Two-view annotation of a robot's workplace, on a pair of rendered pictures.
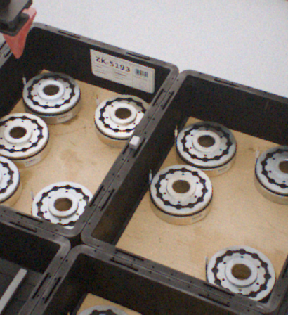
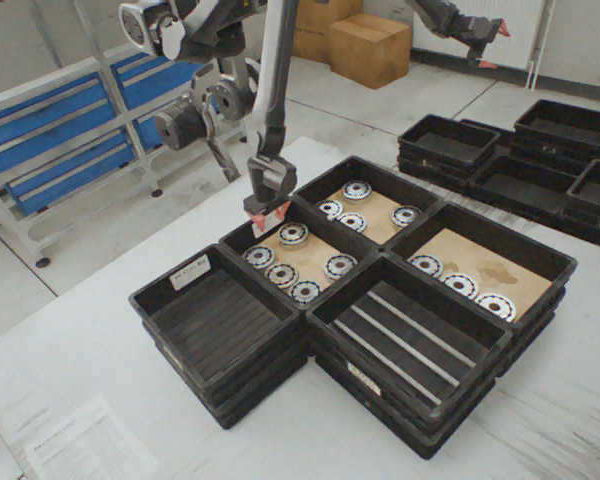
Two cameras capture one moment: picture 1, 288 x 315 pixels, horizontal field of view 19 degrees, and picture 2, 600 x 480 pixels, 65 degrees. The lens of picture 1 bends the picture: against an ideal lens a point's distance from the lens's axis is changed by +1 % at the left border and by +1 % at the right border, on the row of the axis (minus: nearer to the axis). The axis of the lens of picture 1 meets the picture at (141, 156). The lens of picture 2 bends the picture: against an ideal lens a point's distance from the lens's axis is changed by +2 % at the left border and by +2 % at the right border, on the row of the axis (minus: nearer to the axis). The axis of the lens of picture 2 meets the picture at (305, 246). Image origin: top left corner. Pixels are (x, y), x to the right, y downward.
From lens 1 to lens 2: 1.11 m
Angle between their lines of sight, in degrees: 42
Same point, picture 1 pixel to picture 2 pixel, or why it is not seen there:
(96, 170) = (316, 255)
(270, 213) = (372, 204)
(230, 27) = (229, 207)
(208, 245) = (381, 227)
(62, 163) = (304, 267)
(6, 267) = (361, 301)
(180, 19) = (209, 222)
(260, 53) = not seen: hidden behind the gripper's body
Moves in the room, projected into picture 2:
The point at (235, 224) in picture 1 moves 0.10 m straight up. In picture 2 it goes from (373, 216) to (373, 192)
